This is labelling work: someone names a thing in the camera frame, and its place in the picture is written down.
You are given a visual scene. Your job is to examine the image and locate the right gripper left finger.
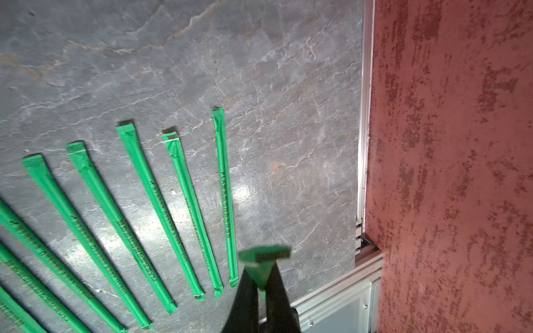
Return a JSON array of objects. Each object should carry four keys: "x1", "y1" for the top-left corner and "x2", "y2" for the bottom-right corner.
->
[{"x1": 222, "y1": 270, "x2": 259, "y2": 333}]

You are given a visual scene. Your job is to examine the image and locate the green straw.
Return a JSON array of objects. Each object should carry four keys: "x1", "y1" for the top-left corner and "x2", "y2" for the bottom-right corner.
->
[
  {"x1": 0, "y1": 287, "x2": 47, "y2": 333},
  {"x1": 66, "y1": 141, "x2": 178, "y2": 314},
  {"x1": 162, "y1": 131, "x2": 224, "y2": 300},
  {"x1": 213, "y1": 108, "x2": 239, "y2": 288},
  {"x1": 238, "y1": 245, "x2": 291, "y2": 298},
  {"x1": 22, "y1": 154, "x2": 153, "y2": 330},
  {"x1": 1, "y1": 243, "x2": 91, "y2": 333},
  {"x1": 115, "y1": 122, "x2": 206, "y2": 302},
  {"x1": 1, "y1": 201, "x2": 127, "y2": 332}
]

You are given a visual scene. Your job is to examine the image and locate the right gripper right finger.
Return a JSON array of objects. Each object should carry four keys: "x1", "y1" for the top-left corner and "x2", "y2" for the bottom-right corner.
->
[{"x1": 266, "y1": 264, "x2": 301, "y2": 333}]

